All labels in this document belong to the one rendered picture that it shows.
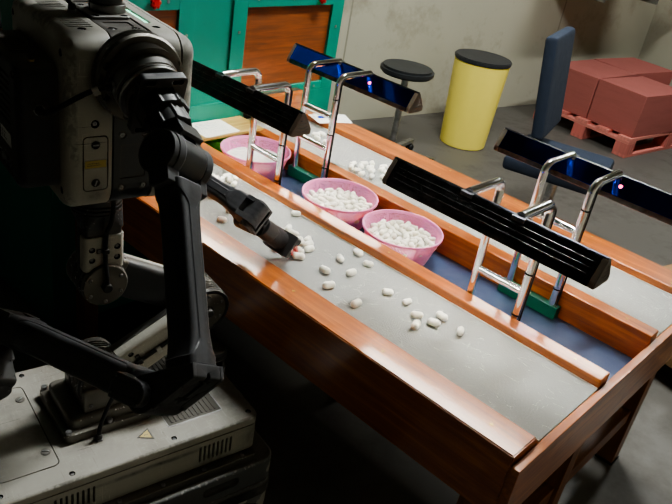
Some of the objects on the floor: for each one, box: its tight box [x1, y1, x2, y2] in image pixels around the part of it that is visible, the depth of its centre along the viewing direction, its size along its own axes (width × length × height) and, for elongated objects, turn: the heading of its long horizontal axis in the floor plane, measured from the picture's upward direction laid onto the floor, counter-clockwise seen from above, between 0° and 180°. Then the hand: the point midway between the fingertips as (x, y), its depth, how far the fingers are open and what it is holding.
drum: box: [440, 49, 512, 151], centre depth 545 cm, size 42×42×66 cm
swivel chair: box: [502, 26, 614, 202], centre depth 391 cm, size 67×64×116 cm
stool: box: [380, 59, 435, 161], centre depth 490 cm, size 59×61×65 cm
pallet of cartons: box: [533, 57, 672, 158], centre depth 649 cm, size 140×98×51 cm
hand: (295, 251), depth 215 cm, fingers closed
